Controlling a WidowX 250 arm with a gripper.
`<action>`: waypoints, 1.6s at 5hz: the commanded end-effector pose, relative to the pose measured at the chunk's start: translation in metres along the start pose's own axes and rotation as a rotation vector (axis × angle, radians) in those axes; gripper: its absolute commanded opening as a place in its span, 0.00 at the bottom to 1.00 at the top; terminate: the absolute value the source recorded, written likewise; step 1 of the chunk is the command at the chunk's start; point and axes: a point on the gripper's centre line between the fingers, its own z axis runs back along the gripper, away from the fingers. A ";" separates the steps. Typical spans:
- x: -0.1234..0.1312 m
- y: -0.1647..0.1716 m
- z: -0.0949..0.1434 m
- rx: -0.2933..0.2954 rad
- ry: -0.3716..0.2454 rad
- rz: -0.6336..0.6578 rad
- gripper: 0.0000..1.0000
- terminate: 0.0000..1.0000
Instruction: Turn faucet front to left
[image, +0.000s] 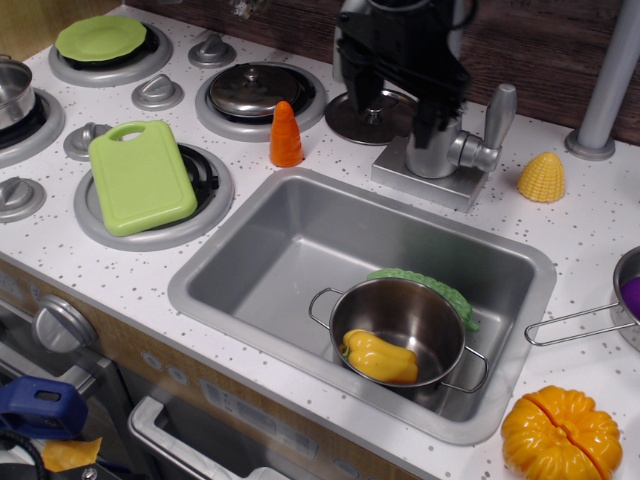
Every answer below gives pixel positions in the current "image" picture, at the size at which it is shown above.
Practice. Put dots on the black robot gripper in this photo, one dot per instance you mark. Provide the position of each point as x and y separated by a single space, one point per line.
405 43

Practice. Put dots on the silver toy faucet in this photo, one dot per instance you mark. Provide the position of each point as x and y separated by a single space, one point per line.
452 170

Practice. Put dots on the steel pot lid on counter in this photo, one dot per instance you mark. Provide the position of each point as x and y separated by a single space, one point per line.
389 116

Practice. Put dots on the orange toy carrot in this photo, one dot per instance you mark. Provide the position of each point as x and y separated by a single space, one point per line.
285 143

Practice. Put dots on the steel pot lid on burner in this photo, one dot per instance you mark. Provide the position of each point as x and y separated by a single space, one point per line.
253 91

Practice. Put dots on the grey toy sink basin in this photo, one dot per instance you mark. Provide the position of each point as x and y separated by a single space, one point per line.
307 258

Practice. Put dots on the yellow toy corn piece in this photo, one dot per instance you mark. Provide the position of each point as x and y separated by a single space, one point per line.
543 179

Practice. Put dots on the green toy corn husk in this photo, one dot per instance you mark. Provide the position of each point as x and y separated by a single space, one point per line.
453 296

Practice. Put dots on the grey stove knob back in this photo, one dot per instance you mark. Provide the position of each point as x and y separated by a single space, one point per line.
212 53

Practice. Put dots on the grey stove knob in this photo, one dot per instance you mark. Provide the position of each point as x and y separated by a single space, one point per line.
20 198
157 94
212 53
76 144

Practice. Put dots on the grey vertical pole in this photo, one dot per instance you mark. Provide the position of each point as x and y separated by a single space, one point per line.
593 140

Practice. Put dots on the grey stove knob middle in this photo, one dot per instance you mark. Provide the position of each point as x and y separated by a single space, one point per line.
157 94

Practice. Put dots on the yellow toy bell pepper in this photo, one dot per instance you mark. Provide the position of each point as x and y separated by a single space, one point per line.
378 359

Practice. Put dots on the green plastic cutting board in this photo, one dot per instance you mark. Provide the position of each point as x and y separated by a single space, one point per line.
140 177

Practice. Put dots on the purple toy vegetable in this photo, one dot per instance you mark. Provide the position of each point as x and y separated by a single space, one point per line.
630 297

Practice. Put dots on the green plastic plate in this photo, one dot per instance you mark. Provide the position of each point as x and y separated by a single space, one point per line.
101 38

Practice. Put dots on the grey stove knob left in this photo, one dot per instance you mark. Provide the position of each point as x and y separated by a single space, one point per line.
76 144

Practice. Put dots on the orange toy pumpkin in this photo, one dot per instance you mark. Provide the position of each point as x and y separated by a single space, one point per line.
555 433

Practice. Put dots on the steel pot at left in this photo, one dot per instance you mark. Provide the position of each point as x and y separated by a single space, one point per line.
17 95

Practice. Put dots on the grey stove knob front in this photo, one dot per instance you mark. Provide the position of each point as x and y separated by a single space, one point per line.
20 198

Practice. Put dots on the grey oven dial knob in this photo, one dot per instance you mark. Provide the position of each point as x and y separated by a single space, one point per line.
60 328

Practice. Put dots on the blue clamp tool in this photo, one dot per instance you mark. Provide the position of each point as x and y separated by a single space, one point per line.
39 408

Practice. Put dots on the yellow cloth piece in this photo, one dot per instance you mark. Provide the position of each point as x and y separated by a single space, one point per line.
62 455

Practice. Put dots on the steel pot with handles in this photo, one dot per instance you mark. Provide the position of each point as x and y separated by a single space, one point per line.
406 314

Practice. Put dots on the steel saucepan with handle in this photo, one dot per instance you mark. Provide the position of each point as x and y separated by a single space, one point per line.
626 269

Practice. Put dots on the silver oven door handle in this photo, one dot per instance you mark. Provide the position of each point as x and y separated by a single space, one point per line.
142 426

